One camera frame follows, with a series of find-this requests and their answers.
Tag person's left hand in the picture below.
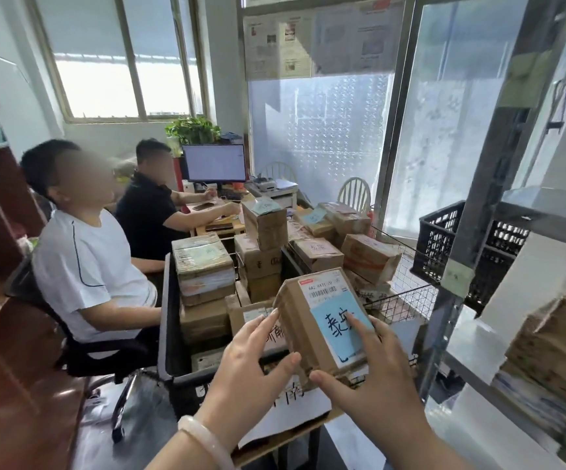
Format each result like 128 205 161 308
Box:
194 307 303 454

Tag person's right hand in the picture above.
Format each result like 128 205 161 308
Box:
308 315 433 446

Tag yellow-taped brown cardboard box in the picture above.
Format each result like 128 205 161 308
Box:
226 300 305 369

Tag black plastic crate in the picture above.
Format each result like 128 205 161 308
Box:
158 251 334 437
409 200 532 317

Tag white-taped brown cardboard box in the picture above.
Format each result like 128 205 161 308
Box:
171 233 239 308

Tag box with orange stripe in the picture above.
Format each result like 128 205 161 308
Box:
340 233 405 286

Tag clear-taped brown cardboard box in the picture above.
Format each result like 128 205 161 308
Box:
240 196 290 252

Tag stack of cardboard boxes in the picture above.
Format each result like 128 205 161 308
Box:
490 277 566 457

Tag person's right forearm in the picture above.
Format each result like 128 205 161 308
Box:
385 424 476 470

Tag metal shelving rack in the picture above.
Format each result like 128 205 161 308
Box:
412 0 566 470

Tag brown wooden shelf unit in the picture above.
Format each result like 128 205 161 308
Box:
0 57 50 338

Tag black office chair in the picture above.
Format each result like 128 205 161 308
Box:
5 254 167 445

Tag wooden office desk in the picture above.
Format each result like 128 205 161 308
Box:
184 189 248 239

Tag white printer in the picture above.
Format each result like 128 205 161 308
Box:
245 176 300 210

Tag white wooden chair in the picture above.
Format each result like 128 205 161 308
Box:
337 176 373 215
257 161 299 185

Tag red cabinet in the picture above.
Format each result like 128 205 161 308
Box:
171 156 186 193

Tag computer monitor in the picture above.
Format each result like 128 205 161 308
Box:
181 143 248 185

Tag frosted glass partition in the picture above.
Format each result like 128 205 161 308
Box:
246 0 566 236

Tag green potted plant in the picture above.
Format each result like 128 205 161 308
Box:
164 115 222 146

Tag window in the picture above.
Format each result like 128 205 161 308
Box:
24 0 211 125

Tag pasted newspaper sheets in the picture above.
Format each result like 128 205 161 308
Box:
242 0 407 82

